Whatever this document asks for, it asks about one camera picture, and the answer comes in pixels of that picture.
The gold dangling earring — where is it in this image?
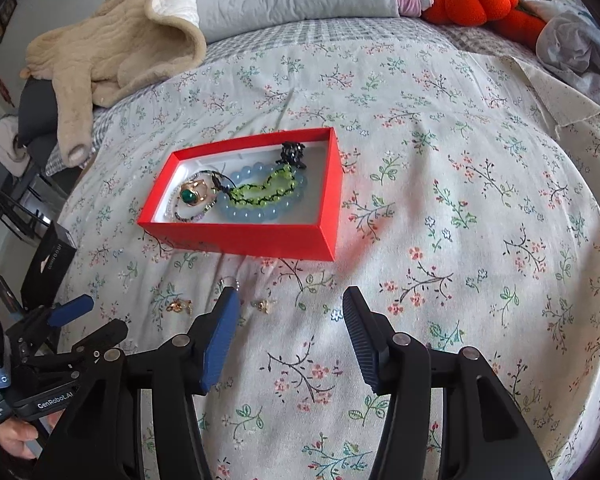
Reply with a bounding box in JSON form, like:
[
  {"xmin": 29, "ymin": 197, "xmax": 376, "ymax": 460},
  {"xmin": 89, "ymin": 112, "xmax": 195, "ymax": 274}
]
[{"xmin": 166, "ymin": 298, "xmax": 193, "ymax": 315}]

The small gold stud earring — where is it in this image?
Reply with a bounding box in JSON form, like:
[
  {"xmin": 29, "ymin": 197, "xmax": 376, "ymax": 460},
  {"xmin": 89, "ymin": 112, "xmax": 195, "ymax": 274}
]
[{"xmin": 251, "ymin": 299, "xmax": 275, "ymax": 314}]

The gold green gem brooch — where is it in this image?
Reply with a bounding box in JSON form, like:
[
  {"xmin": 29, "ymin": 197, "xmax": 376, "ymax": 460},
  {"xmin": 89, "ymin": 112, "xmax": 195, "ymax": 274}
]
[{"xmin": 178, "ymin": 177, "xmax": 216, "ymax": 207}]

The black hair claw clip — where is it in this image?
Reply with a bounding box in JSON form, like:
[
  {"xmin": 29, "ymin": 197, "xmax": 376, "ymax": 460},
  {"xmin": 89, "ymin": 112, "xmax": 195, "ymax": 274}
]
[{"xmin": 276, "ymin": 141, "xmax": 306, "ymax": 170}]

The person's left hand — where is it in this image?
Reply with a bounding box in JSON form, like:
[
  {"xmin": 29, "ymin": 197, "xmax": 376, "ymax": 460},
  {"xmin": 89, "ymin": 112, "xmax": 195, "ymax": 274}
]
[{"xmin": 0, "ymin": 417, "xmax": 38, "ymax": 460}]

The black cardboard box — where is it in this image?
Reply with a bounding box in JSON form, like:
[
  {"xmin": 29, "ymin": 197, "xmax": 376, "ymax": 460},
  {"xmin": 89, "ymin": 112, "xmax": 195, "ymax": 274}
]
[{"xmin": 20, "ymin": 222, "xmax": 76, "ymax": 311}]

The black metal chair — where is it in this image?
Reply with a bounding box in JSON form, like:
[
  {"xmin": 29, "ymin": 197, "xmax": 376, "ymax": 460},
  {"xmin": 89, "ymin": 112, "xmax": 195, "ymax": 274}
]
[{"xmin": 0, "ymin": 191, "xmax": 48, "ymax": 243}]

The red Ace cardboard box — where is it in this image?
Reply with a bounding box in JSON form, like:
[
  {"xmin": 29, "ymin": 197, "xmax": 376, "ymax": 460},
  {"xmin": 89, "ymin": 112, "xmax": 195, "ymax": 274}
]
[{"xmin": 137, "ymin": 127, "xmax": 342, "ymax": 261}]

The floral bed sheet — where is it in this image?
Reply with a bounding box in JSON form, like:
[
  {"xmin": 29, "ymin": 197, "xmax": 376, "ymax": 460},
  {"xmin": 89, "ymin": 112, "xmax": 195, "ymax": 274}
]
[{"xmin": 59, "ymin": 18, "xmax": 600, "ymax": 479}]

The dark grey cushion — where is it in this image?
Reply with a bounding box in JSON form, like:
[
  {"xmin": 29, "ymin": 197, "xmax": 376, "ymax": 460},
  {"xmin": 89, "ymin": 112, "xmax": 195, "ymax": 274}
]
[{"xmin": 18, "ymin": 78, "xmax": 58, "ymax": 169}]

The orange pumpkin plush toy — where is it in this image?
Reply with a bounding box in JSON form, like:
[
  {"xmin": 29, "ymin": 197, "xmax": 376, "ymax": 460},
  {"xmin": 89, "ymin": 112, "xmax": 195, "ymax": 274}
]
[{"xmin": 422, "ymin": 0, "xmax": 546, "ymax": 50}]

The grey crumpled cloth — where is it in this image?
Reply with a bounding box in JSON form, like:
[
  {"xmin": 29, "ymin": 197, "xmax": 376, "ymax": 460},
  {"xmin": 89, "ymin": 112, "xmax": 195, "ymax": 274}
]
[{"xmin": 535, "ymin": 8, "xmax": 600, "ymax": 105}]

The light blue bead bracelet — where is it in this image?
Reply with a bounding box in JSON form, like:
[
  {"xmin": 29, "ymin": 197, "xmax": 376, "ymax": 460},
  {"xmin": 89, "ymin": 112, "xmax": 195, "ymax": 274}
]
[{"xmin": 214, "ymin": 160, "xmax": 309, "ymax": 224}]

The green bead black cord bracelet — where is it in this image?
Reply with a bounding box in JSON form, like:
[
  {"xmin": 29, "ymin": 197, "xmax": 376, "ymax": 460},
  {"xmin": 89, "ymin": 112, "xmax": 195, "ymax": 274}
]
[{"xmin": 210, "ymin": 162, "xmax": 299, "ymax": 209}]

